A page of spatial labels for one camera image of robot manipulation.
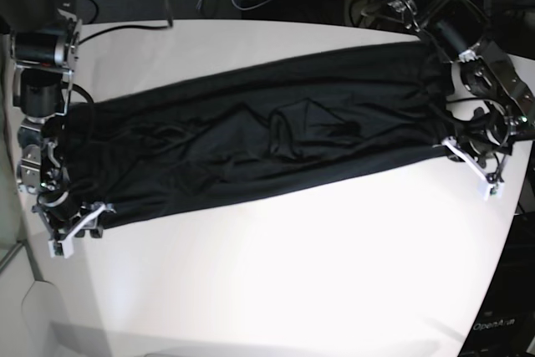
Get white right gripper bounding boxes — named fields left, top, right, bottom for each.
left=32, top=201, right=116, bottom=258

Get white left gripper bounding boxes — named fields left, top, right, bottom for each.
left=432, top=137, right=511, bottom=201

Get dark long-sleeve shirt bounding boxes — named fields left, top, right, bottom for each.
left=63, top=42, right=454, bottom=228

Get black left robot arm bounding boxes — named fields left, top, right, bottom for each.
left=380, top=0, right=534, bottom=200

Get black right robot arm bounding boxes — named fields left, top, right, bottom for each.
left=1, top=0, right=181, bottom=258

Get black OpenArm base box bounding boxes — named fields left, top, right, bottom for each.
left=459, top=212, right=534, bottom=356

